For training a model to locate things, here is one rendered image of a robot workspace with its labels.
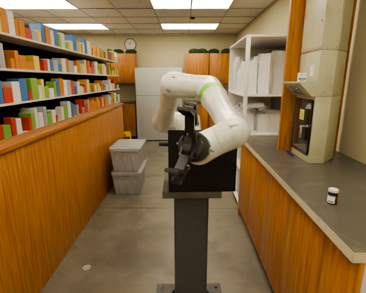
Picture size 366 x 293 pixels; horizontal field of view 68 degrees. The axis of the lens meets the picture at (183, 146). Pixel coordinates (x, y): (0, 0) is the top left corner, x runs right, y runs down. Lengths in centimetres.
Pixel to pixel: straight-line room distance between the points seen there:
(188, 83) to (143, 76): 561
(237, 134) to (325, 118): 130
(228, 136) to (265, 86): 243
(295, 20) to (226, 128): 166
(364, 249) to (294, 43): 164
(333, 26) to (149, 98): 527
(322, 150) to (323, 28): 81
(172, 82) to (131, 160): 250
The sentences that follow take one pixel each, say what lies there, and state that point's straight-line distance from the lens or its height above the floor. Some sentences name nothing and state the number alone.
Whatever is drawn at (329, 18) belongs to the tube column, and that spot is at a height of 190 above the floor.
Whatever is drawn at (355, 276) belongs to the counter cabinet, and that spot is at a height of 84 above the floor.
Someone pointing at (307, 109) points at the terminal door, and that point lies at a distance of 214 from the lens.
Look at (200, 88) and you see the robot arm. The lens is 122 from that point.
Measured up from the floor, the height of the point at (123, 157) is 54.
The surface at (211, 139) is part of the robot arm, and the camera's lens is 88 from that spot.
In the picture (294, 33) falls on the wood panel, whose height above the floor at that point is 187.
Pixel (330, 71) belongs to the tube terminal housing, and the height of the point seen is 158.
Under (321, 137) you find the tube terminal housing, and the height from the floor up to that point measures 113.
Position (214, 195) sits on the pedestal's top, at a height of 92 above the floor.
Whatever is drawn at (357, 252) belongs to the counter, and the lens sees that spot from 118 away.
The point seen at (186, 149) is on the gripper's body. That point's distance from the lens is 70.
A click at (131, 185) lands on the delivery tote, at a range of 376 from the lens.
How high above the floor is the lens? 152
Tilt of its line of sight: 14 degrees down
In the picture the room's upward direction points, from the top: straight up
